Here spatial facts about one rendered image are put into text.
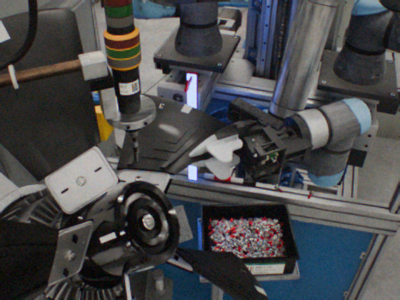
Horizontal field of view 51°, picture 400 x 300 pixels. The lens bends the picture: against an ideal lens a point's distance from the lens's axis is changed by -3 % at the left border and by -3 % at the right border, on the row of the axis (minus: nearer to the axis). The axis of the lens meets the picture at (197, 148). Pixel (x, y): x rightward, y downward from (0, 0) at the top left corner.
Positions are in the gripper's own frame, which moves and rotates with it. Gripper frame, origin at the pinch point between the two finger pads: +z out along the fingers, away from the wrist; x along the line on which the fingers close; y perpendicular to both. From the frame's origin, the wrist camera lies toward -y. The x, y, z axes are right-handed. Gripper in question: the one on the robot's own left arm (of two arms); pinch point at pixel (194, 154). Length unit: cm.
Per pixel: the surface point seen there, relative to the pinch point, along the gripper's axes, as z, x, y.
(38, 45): 20.7, -20.9, -10.4
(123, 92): 12.2, -20.1, 3.5
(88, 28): -5, 49, -130
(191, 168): -9.0, 29.7, -20.4
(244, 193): -20.2, 34.5, -11.1
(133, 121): 11.6, -16.7, 5.5
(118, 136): -15, 134, -143
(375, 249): -50, 46, 13
